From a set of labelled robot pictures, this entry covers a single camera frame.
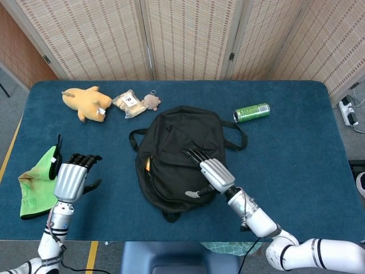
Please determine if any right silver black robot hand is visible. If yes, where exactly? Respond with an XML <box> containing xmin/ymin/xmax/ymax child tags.
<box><xmin>182</xmin><ymin>147</ymin><xmax>236</xmax><ymax>199</ymax></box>

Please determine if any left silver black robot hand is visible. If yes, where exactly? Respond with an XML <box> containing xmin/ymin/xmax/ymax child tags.
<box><xmin>53</xmin><ymin>153</ymin><xmax>103</xmax><ymax>203</ymax></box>

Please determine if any black fabric backpack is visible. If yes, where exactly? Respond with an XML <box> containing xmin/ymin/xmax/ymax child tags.
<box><xmin>128</xmin><ymin>105</ymin><xmax>248</xmax><ymax>223</ymax></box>

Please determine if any green microfibre cloth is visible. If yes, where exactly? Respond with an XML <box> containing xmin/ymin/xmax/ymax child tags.
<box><xmin>18</xmin><ymin>144</ymin><xmax>62</xmax><ymax>220</ymax></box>

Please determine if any blue fabric table cover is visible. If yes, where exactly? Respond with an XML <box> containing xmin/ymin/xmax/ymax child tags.
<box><xmin>0</xmin><ymin>80</ymin><xmax>360</xmax><ymax>243</ymax></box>

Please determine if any green drink can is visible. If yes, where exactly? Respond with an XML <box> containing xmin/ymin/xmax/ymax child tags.
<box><xmin>233</xmin><ymin>102</ymin><xmax>271</xmax><ymax>123</ymax></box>

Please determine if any green patterned bag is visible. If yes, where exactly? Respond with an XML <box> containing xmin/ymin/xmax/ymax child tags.
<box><xmin>200</xmin><ymin>241</ymin><xmax>262</xmax><ymax>257</ymax></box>

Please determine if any yellow plush toy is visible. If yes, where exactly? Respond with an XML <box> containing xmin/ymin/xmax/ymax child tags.
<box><xmin>62</xmin><ymin>86</ymin><xmax>113</xmax><ymax>124</ymax></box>

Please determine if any blue grey chair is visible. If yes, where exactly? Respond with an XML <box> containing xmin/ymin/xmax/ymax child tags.
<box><xmin>121</xmin><ymin>241</ymin><xmax>242</xmax><ymax>274</ymax></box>

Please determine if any clear snack bag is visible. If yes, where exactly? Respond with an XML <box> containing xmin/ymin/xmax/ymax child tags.
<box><xmin>112</xmin><ymin>89</ymin><xmax>148</xmax><ymax>119</ymax></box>

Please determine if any black flat device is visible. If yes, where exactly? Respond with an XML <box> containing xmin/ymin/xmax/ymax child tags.
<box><xmin>348</xmin><ymin>159</ymin><xmax>365</xmax><ymax>183</ymax></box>

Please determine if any woven folding screen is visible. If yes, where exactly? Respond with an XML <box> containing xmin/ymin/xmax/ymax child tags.
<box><xmin>5</xmin><ymin>0</ymin><xmax>365</xmax><ymax>98</ymax></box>

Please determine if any white power strip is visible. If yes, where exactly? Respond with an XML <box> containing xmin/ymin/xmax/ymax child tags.
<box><xmin>338</xmin><ymin>95</ymin><xmax>359</xmax><ymax>126</ymax></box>

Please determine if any black strap item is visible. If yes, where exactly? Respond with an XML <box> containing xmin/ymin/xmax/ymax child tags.
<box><xmin>48</xmin><ymin>134</ymin><xmax>63</xmax><ymax>181</ymax></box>

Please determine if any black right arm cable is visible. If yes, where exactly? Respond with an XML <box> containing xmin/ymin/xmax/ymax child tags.
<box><xmin>238</xmin><ymin>241</ymin><xmax>262</xmax><ymax>274</ymax></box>

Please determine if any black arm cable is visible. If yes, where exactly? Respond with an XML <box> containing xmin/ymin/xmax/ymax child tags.
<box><xmin>238</xmin><ymin>241</ymin><xmax>262</xmax><ymax>274</ymax></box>
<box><xmin>56</xmin><ymin>241</ymin><xmax>86</xmax><ymax>272</ymax></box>

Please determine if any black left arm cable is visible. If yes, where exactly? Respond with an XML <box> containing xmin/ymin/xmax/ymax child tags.
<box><xmin>56</xmin><ymin>241</ymin><xmax>86</xmax><ymax>272</ymax></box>

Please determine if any small beige plush keychain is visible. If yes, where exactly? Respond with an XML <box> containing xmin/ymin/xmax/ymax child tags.
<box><xmin>141</xmin><ymin>89</ymin><xmax>162</xmax><ymax>112</ymax></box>

